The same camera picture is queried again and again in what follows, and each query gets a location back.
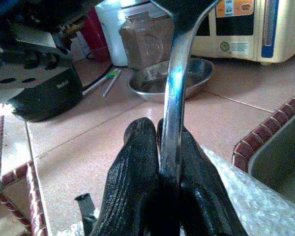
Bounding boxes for clear bubble wrap sheet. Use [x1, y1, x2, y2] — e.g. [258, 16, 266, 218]
[68, 147, 295, 236]

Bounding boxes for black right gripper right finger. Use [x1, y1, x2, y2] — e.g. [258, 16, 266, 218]
[157, 119, 249, 236]

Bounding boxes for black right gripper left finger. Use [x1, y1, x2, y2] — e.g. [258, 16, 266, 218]
[87, 117, 163, 236]

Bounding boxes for dark red container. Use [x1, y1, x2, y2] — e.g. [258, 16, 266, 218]
[83, 8, 112, 63]

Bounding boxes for beige water ionizer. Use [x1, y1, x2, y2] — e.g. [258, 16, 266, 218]
[193, 0, 295, 66]

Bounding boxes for steel spoon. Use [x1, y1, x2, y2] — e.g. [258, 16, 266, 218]
[149, 0, 223, 189]

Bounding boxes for white canister green lid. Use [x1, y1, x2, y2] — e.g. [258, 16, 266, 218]
[94, 0, 153, 67]

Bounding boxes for steel kitchen sink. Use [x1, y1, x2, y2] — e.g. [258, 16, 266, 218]
[247, 105, 295, 210]

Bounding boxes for plastic jar brown powder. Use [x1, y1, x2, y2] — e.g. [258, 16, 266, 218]
[118, 11, 175, 72]

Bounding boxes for small white plastic piece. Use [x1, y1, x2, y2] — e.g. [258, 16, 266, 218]
[0, 102, 17, 117]

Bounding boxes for white green training chopsticks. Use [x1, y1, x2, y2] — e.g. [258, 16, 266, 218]
[82, 68, 122, 98]

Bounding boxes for black electric kettle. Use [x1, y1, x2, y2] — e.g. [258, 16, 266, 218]
[0, 14, 86, 123]

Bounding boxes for steel dish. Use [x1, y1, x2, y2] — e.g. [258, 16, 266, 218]
[127, 58, 216, 104]

